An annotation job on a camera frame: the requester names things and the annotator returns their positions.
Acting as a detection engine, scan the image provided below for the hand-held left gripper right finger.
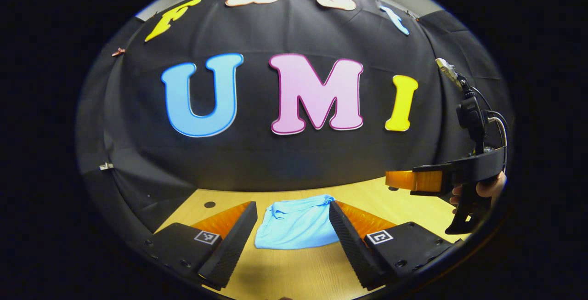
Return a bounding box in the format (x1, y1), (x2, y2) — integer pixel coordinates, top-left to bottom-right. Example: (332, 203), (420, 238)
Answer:
(328, 200), (453, 291)

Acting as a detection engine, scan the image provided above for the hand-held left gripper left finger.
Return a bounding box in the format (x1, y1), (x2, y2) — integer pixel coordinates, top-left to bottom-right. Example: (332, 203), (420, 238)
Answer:
(142, 201), (259, 290)

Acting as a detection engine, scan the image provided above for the light blue T-shirt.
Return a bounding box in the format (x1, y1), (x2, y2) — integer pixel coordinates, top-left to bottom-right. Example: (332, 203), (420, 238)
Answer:
(254, 194), (341, 250)

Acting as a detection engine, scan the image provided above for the black backdrop cloth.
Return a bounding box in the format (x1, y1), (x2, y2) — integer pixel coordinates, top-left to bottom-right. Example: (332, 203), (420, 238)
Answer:
(76, 0), (513, 232)

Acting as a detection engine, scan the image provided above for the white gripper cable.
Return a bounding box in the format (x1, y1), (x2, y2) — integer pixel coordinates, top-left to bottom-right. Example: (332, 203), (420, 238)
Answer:
(488, 115), (508, 150)

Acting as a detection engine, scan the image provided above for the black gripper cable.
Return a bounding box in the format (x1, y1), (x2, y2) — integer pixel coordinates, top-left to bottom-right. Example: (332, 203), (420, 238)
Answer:
(466, 84), (509, 172)

